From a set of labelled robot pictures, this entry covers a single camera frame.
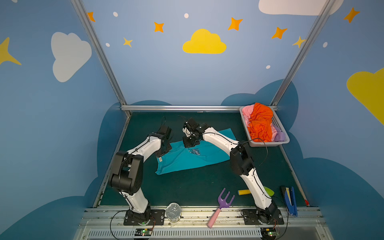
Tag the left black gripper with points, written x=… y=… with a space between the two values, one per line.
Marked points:
x=163 y=147

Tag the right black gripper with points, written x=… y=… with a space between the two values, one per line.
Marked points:
x=190 y=140

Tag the teal printed t shirt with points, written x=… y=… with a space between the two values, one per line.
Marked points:
x=214 y=148

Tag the white plastic laundry basket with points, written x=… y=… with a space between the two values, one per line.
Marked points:
x=276 y=123

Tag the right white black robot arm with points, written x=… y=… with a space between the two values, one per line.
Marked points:
x=241 y=163

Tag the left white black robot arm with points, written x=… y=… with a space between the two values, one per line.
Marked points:
x=127 y=172

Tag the pink t shirt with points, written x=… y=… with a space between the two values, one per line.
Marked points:
x=247 y=110

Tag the orange t shirt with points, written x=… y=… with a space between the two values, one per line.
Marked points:
x=260 y=122

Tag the purple pink toy rake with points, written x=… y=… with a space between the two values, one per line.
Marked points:
x=222 y=204

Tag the silver tin can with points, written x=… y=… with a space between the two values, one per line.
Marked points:
x=173 y=212

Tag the lilac t shirt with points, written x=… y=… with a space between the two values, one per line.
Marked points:
x=280 y=135

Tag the green yellow toy trowel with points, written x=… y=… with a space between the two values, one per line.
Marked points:
x=269 y=192

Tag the left green circuit board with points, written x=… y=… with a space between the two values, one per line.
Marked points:
x=143 y=232

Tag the green circuit board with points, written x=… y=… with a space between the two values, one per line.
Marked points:
x=268 y=234
x=143 y=232

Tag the blue stapler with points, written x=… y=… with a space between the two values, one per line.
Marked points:
x=289 y=196

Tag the right green circuit board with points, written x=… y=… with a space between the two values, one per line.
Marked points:
x=268 y=234

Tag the red tipped white pen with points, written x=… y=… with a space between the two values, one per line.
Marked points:
x=295 y=176

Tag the horizontal aluminium frame bar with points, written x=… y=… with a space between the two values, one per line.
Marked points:
x=172 y=108

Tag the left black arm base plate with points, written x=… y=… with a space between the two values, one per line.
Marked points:
x=157 y=217

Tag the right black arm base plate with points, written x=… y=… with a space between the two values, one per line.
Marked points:
x=249 y=216

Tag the front aluminium rail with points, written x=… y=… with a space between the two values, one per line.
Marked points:
x=106 y=223

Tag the left aluminium frame post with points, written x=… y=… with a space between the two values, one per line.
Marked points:
x=88 y=26

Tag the aluminium frame post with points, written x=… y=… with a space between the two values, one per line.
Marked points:
x=88 y=26
x=304 y=50

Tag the right aluminium frame post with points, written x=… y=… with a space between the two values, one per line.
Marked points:
x=304 y=50

